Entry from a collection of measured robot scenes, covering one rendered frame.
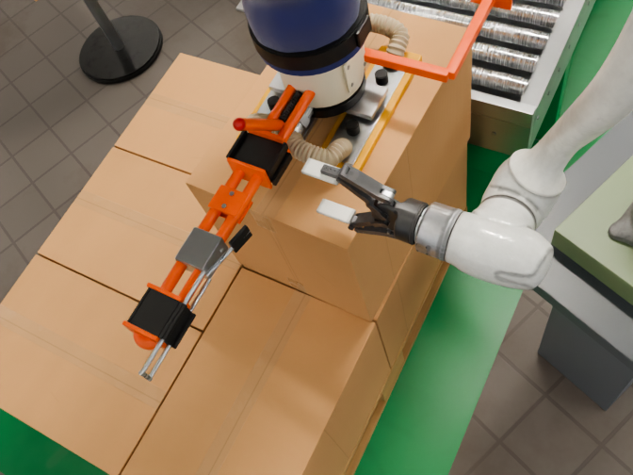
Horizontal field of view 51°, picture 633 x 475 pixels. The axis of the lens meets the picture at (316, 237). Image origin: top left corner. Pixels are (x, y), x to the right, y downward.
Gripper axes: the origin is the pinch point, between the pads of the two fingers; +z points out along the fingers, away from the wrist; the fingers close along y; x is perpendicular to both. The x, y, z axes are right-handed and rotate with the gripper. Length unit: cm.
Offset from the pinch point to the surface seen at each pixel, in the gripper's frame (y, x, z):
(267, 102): 8.0, 19.1, 24.2
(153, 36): 104, 95, 159
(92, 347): 53, -40, 58
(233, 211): -1.5, -10.7, 11.6
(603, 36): 107, 154, -23
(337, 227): 12.6, -0.6, -2.0
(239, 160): -1.8, -0.9, 16.0
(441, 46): 13, 49, -3
